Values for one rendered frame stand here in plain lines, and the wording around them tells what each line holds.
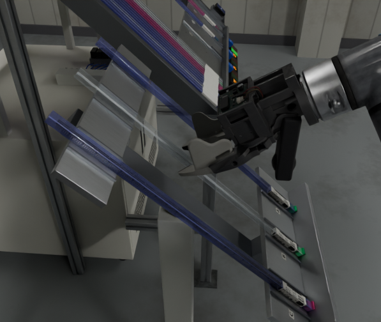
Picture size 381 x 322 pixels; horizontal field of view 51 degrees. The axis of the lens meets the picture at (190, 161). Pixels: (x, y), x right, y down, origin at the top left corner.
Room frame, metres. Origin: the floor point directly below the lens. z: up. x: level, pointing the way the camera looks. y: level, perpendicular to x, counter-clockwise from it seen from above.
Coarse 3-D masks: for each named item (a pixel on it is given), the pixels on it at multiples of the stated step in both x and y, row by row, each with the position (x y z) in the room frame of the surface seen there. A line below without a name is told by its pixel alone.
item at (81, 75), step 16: (80, 80) 0.49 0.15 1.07; (96, 80) 0.50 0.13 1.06; (112, 96) 0.49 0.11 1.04; (128, 112) 0.49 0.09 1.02; (144, 128) 0.48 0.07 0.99; (160, 144) 0.48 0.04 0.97; (208, 176) 0.48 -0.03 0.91; (224, 192) 0.47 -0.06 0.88; (240, 208) 0.47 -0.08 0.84; (272, 224) 0.48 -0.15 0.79
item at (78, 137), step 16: (64, 128) 0.38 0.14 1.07; (80, 144) 0.38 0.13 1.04; (96, 144) 0.39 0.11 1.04; (112, 160) 0.38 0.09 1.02; (128, 176) 0.37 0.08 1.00; (144, 192) 0.37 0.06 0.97; (160, 192) 0.38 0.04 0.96; (176, 208) 0.37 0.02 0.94; (192, 224) 0.37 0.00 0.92; (224, 240) 0.37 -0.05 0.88; (240, 256) 0.36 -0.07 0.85; (256, 272) 0.36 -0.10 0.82
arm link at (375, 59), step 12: (360, 48) 0.47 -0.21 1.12; (372, 48) 0.46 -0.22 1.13; (336, 60) 0.47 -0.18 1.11; (348, 60) 0.46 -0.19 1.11; (360, 60) 0.45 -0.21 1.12; (372, 60) 0.44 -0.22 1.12; (348, 72) 0.44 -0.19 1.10; (360, 72) 0.44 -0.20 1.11; (372, 72) 0.43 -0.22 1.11; (348, 84) 0.44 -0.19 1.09; (360, 84) 0.43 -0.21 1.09; (372, 84) 0.43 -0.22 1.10; (348, 96) 0.43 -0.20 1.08; (360, 96) 0.43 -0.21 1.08; (372, 96) 0.43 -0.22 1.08
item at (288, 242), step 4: (276, 228) 0.48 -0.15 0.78; (276, 232) 0.47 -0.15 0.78; (280, 232) 0.48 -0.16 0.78; (276, 236) 0.47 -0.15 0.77; (280, 236) 0.47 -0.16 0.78; (284, 236) 0.47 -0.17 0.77; (280, 240) 0.47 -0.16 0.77; (284, 240) 0.46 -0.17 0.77; (288, 240) 0.47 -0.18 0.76; (284, 244) 0.46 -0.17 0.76; (288, 244) 0.46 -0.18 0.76; (292, 244) 0.47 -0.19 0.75; (288, 248) 0.46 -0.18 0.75; (292, 248) 0.46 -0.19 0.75; (296, 248) 0.47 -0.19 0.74
